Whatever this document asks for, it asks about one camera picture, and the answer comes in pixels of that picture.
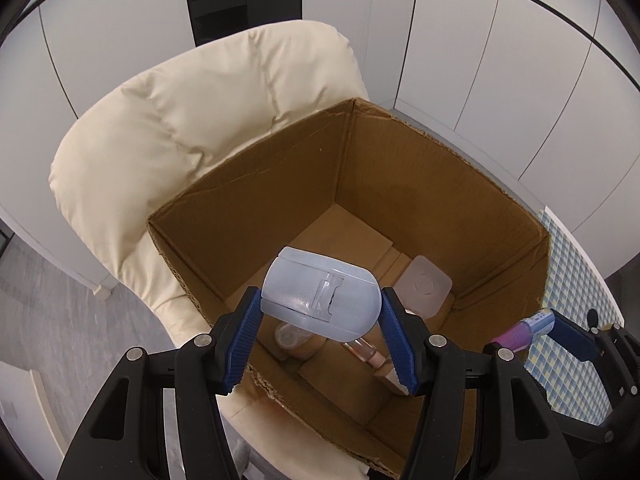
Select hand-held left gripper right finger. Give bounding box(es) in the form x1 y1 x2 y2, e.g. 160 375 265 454
381 287 583 480

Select beige cube carton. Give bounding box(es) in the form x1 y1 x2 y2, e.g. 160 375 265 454
375 365 408 396

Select pale blue translucent case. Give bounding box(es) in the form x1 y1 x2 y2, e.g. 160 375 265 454
261 246 383 343

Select brown cardboard box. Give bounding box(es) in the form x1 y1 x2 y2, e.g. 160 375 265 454
146 97 552 480

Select small pink bottle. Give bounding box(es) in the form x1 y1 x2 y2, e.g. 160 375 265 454
342 339 388 368

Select white tall cabinets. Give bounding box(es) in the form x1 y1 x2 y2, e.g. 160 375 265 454
0 0 640 281

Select clear round plastic case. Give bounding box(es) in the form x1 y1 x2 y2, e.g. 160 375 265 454
274 322 313 351

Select small purple bottle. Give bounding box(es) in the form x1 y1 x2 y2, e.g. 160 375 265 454
492 309 556 352

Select translucent square plastic container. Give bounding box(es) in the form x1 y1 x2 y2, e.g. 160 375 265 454
394 255 453 318

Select cream padded chair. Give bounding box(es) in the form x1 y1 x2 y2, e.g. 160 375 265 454
48 20 373 480

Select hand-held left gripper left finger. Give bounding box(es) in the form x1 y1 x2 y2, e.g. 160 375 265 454
56 287 262 480

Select blue yellow checked tablecloth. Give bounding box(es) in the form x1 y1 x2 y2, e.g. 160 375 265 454
525 207 626 426

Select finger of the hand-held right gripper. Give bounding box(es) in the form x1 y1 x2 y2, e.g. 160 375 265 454
542 385 640 441
550 310 640 411

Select black built-in oven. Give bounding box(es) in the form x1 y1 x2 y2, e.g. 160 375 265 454
181 0 304 47

